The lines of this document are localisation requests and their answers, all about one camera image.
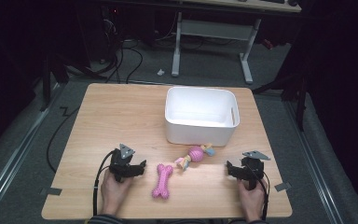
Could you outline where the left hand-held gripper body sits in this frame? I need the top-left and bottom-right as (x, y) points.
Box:
(109, 143), (139, 183)

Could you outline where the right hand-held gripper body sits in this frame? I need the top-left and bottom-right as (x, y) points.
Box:
(241, 150), (271, 190)

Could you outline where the pink rubber bone toy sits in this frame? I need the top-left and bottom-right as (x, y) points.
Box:
(151, 163), (174, 201)

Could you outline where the pink ball rope toy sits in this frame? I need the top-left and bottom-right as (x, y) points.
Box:
(173, 143), (216, 172)

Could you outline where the white plastic bin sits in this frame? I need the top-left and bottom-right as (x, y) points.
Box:
(163, 86), (241, 147)

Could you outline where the person's right hand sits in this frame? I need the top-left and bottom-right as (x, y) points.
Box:
(236, 178), (268, 223)

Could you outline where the person's left hand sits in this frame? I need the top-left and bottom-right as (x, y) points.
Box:
(100, 169), (135, 217)

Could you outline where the grey tape piece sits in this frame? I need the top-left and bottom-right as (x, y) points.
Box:
(39, 187), (63, 197)
(274, 181), (293, 192)

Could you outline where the black stand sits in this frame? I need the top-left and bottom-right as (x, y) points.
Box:
(39, 53), (108, 113)
(252, 61), (310, 133)

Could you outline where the black computer tower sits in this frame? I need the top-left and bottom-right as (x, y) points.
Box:
(101, 5), (123, 62)

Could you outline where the white-legged wooden desk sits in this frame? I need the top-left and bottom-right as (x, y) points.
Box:
(171, 0), (303, 85)

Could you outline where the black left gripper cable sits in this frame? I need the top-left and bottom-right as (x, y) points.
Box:
(91, 149), (117, 217)

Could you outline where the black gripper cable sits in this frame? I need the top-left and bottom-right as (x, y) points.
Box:
(91, 149), (117, 217)
(245, 163), (271, 221)

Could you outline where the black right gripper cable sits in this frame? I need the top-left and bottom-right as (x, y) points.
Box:
(245, 163), (271, 221)

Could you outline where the metal floor rail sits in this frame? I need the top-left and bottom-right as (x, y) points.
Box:
(0, 81), (63, 217)
(283, 100), (345, 224)

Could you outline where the thin black floor cable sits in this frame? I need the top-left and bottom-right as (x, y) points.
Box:
(46, 106), (81, 174)

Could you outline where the bundle of black floor cables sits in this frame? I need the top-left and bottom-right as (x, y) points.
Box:
(90, 37), (145, 85)

